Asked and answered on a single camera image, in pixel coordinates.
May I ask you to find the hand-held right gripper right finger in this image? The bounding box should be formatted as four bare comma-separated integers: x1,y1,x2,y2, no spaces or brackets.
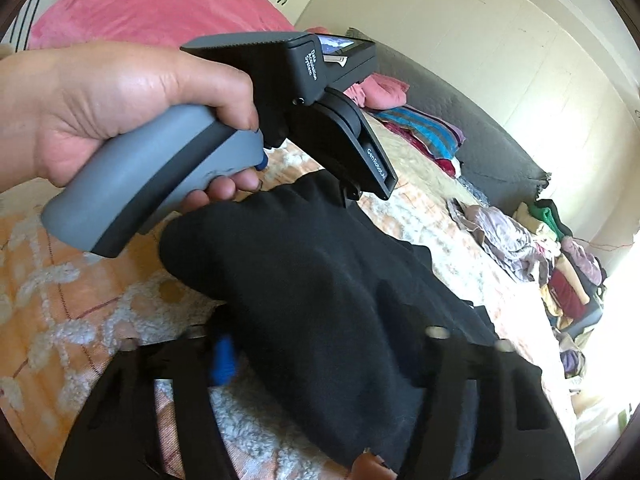
400,325,583,480

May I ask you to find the pink crumpled cloth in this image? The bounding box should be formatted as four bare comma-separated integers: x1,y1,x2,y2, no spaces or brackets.
345,74,409,111

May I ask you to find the person's left hand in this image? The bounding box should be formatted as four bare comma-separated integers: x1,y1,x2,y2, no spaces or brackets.
0,41,262,216

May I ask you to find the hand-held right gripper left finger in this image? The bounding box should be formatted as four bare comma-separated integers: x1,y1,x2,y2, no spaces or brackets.
54,327,241,480

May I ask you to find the peach floral bedspread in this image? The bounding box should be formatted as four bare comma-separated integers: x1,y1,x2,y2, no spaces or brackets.
0,125,577,480

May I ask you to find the grey padded headboard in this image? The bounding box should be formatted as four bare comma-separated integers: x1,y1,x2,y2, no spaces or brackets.
304,25,554,212

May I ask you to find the black garment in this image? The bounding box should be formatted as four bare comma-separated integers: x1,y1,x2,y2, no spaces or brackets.
159,172,546,477

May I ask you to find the green cloth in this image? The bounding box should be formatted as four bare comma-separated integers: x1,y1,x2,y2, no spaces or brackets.
529,198,574,239

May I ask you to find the pile of mixed clothes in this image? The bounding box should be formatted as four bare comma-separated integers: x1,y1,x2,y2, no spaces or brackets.
537,236,609,382

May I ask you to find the lilac crumpled cloth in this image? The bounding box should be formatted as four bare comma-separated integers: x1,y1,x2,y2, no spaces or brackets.
446,198,552,284

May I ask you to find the blue striped cloth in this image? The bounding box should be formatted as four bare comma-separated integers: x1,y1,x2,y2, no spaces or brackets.
372,105,467,162

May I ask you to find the maroon cloth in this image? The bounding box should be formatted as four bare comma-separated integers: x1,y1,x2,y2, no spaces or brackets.
425,156,462,179

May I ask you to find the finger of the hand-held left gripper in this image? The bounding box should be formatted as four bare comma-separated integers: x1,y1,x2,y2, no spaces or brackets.
341,180,366,209

